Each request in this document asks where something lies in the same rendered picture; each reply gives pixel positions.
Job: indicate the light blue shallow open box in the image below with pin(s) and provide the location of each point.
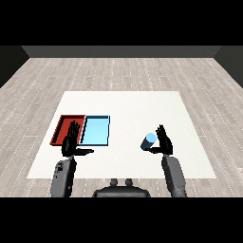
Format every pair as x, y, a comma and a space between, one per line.
95, 130

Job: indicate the small blue can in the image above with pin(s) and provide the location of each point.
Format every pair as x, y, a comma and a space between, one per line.
148, 141

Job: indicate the dark grey robot body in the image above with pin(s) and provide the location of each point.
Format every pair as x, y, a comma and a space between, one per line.
121, 190

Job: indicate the red shallow open box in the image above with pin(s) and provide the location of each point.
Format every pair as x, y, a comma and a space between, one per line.
65, 129

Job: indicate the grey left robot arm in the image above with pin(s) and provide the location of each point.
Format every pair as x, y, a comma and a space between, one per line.
63, 177

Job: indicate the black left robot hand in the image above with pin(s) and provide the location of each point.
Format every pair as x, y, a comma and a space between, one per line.
70, 143

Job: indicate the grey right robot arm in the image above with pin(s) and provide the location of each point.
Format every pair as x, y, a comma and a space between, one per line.
174, 175

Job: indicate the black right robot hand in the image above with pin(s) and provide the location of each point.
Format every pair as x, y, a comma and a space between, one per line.
165, 142

